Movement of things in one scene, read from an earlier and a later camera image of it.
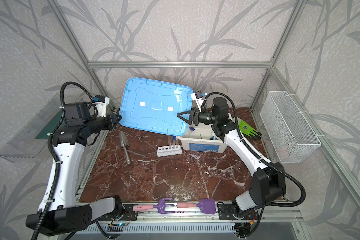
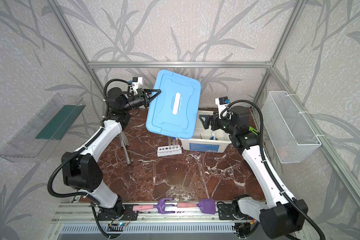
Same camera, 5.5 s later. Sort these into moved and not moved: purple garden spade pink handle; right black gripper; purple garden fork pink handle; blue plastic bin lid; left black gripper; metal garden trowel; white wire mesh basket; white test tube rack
Moved: blue plastic bin lid; left black gripper; right black gripper
Not moved: white test tube rack; white wire mesh basket; metal garden trowel; purple garden spade pink handle; purple garden fork pink handle
